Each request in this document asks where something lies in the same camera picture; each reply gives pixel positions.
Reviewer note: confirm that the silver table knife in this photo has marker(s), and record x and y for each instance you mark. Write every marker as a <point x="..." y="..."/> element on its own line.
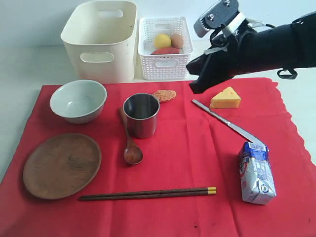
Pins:
<point x="232" y="126"/>

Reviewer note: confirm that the round wooden plate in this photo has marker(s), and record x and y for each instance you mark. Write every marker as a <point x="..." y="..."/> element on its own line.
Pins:
<point x="61" y="166"/>

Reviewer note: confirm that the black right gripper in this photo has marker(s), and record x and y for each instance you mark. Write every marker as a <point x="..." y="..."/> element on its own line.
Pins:
<point x="247" y="52"/>

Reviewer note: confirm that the upper wooden chopstick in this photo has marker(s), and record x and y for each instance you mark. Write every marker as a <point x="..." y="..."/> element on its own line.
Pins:
<point x="153" y="192"/>

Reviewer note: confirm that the large cream plastic bin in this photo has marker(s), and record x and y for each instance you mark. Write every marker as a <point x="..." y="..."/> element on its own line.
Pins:
<point x="100" y="38"/>

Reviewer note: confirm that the red sausage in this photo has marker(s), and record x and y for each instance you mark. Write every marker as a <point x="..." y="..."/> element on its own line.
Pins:
<point x="166" y="50"/>

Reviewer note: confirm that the breaded chicken nugget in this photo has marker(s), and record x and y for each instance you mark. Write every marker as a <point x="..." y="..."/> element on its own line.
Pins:
<point x="164" y="95"/>

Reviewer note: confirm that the wooden spoon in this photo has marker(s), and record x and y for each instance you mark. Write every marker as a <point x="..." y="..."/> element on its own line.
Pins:
<point x="132" y="153"/>

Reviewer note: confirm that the blue white milk carton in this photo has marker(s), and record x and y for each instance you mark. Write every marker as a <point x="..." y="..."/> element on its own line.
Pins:
<point x="257" y="182"/>

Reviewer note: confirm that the white ceramic bowl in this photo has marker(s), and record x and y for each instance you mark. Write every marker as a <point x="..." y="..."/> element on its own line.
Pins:
<point x="79" y="101"/>

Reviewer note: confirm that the brown egg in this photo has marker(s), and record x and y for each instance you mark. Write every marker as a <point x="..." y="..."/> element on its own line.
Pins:
<point x="177" y="41"/>

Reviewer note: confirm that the yellow cheese wedge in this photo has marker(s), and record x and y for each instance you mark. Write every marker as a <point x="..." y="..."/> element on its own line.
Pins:
<point x="227" y="98"/>

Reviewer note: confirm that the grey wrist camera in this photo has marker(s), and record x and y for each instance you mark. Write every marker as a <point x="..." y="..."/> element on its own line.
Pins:
<point x="224" y="15"/>

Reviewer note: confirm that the red tablecloth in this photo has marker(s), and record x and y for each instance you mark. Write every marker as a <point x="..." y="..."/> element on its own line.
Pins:
<point x="189" y="149"/>

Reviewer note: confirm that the white perforated plastic basket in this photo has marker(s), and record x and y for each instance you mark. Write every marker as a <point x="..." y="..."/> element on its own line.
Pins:
<point x="163" y="66"/>

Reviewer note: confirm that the stainless steel cup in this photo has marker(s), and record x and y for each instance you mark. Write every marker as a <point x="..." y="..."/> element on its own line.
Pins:
<point x="141" y="110"/>

